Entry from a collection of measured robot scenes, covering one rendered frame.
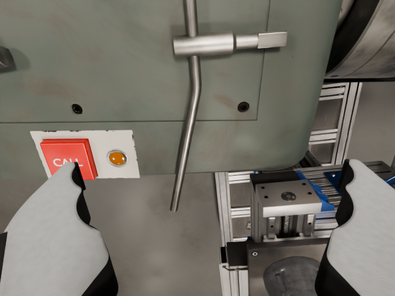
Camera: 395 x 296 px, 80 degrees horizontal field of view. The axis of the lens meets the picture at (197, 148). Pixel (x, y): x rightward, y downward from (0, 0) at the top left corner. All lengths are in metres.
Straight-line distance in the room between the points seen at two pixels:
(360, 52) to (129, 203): 1.98
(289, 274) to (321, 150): 1.17
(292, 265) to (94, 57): 0.58
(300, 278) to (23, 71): 0.63
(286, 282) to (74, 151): 0.52
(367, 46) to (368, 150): 1.79
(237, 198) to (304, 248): 1.17
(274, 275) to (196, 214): 1.55
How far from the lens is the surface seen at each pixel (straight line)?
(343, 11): 0.40
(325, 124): 1.63
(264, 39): 0.27
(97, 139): 0.34
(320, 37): 0.31
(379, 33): 0.38
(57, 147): 0.36
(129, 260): 2.74
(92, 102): 0.32
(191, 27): 0.26
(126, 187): 2.05
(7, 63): 0.34
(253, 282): 0.73
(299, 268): 0.65
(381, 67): 0.45
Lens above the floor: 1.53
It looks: 61 degrees down
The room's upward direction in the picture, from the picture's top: 179 degrees counter-clockwise
